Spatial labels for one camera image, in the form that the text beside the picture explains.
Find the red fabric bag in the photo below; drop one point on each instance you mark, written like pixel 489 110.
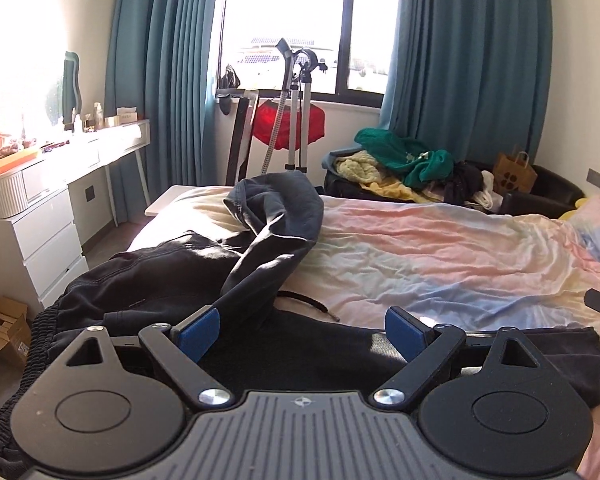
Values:
pixel 315 120

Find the black open suitcase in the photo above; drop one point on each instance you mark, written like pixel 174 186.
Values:
pixel 332 180

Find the black pants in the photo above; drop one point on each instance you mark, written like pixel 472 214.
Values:
pixel 160 270

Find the teal curtain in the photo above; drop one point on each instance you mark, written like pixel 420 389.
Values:
pixel 460 60
pixel 165 70

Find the small white bottle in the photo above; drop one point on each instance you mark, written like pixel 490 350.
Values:
pixel 98 116

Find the silver garment steamer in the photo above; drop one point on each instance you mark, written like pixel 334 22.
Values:
pixel 297 110

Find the dark wall socket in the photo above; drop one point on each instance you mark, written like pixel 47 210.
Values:
pixel 90 193

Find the small black hanging bag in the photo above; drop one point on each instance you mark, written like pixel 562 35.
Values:
pixel 230 82

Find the grey wall switch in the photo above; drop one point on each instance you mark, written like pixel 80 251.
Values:
pixel 597 179

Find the black armchair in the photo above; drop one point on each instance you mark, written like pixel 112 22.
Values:
pixel 550 192

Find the orange tray with trinkets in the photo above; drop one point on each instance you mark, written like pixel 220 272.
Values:
pixel 5 157

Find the black framed window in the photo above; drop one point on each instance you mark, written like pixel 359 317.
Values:
pixel 300 25

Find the bed with pastel sheet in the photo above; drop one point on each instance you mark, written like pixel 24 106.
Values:
pixel 430 250

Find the brown paper bag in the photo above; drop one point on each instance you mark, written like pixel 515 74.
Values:
pixel 517 175

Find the white drawer chest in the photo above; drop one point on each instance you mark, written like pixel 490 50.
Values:
pixel 35 245

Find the dark clothes heap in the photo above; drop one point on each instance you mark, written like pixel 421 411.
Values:
pixel 465 180

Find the white and black folded board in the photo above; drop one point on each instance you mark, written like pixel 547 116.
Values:
pixel 240 135

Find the yellow knit garment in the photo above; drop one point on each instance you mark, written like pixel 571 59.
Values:
pixel 360 167

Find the white cloth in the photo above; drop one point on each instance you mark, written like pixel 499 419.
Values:
pixel 487 190

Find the green framed mirror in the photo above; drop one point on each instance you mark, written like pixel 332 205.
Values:
pixel 72 85

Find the cream tissue box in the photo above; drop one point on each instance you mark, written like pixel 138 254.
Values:
pixel 122 116

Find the green garment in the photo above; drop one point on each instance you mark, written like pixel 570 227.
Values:
pixel 395 152

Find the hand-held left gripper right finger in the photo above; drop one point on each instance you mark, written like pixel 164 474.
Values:
pixel 405 332

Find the white dressing table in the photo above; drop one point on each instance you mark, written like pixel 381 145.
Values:
pixel 105 145

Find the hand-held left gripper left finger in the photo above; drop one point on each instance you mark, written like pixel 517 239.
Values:
pixel 200 332

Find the cardboard box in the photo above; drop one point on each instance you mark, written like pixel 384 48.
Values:
pixel 5 330

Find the pastel pillow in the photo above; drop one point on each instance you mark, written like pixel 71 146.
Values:
pixel 597 230

